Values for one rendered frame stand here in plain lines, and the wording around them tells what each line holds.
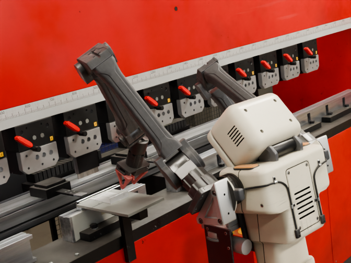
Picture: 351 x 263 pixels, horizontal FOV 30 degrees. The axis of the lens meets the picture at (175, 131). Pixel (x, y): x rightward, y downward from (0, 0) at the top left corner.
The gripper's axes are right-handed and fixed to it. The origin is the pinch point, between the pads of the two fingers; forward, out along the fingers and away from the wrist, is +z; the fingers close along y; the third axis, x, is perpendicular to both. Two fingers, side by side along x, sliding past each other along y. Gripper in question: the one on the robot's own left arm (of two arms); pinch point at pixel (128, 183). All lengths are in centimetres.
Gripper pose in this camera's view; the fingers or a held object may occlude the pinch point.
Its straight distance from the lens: 227.0
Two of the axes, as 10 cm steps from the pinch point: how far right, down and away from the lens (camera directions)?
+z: -2.5, 8.1, 5.2
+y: -6.6, 2.5, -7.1
